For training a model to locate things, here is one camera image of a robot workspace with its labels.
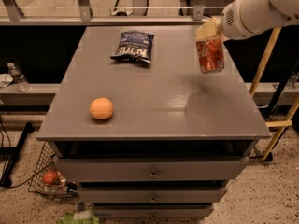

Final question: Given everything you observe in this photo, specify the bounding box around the bottom grey drawer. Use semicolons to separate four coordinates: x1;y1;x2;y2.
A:
93;204;214;218

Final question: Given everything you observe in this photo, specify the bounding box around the crumpled white paper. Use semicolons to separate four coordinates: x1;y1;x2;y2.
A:
0;74;13;88

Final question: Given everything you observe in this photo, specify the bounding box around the red apple in basket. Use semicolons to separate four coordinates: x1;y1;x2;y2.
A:
43;171;58;185

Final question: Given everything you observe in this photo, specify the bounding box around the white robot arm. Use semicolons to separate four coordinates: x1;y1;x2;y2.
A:
195;0;299;41

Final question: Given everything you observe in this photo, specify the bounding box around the red coke can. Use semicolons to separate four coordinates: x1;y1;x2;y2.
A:
196;38;224;74

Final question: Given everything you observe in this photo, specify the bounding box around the blue Kettle chips bag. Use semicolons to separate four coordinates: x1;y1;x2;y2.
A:
110;31;155;63

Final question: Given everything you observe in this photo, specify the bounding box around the grey drawer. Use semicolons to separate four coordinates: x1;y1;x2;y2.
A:
55;156;249;182
78;187;227;203
93;204;214;218

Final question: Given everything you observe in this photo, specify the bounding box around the grey drawer cabinet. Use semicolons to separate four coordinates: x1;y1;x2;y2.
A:
38;25;269;208

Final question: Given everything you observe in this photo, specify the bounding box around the black metal stand leg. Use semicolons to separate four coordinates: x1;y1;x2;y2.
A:
0;122;34;188

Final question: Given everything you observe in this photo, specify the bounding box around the black wire basket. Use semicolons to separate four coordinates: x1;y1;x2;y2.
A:
28;143;78;200

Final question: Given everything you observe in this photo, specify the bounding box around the clear plastic water bottle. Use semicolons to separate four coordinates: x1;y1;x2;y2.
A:
7;63;30;92

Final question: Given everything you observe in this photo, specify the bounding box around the top grey drawer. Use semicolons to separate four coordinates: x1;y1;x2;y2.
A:
55;156;249;182

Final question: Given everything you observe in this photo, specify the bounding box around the green snack bag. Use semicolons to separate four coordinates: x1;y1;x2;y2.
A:
57;210;99;224

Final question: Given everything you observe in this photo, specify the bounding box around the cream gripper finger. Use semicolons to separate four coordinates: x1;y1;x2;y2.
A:
195;17;221;41

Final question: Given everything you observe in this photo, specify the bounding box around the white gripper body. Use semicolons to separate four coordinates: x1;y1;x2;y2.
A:
221;0;257;40

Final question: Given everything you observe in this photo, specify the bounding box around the orange fruit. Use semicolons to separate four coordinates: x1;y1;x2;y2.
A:
90;98;113;119

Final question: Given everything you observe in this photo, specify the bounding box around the middle grey drawer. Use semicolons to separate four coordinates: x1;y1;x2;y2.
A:
78;187;227;203

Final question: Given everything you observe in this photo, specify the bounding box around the black cable on floor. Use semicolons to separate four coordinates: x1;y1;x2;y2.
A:
0;115;57;189

